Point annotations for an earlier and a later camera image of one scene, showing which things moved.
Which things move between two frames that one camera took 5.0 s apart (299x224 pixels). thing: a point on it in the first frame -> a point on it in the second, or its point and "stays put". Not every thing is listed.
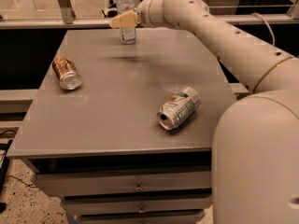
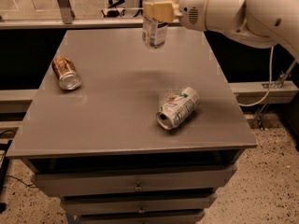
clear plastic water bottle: x=125 y=4 -> x=154 y=31
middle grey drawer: x=137 y=203 stays put
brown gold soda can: x=67 y=73 stays put
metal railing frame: x=67 y=20 stays put
